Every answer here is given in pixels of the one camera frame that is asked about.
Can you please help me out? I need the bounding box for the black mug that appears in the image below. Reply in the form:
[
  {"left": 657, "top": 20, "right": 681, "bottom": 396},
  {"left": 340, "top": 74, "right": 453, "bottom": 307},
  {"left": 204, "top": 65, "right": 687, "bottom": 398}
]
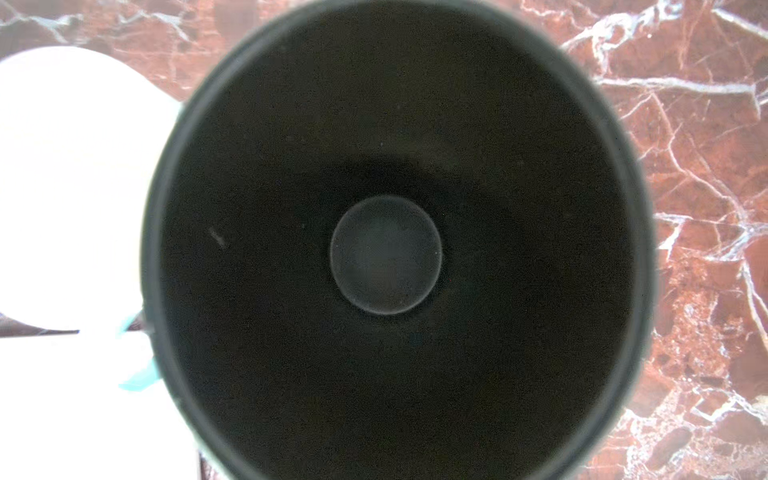
[{"left": 141, "top": 1, "right": 656, "bottom": 479}]

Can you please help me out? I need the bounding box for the lilac plastic tray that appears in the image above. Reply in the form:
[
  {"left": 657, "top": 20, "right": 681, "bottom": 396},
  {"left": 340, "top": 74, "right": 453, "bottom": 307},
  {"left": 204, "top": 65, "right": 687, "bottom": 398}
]
[{"left": 1, "top": 332, "right": 201, "bottom": 479}]

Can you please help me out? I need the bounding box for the white mug blue handle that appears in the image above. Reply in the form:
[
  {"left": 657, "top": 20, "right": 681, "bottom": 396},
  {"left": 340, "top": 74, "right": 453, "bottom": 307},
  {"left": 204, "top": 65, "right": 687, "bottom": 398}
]
[{"left": 0, "top": 45, "right": 184, "bottom": 392}]

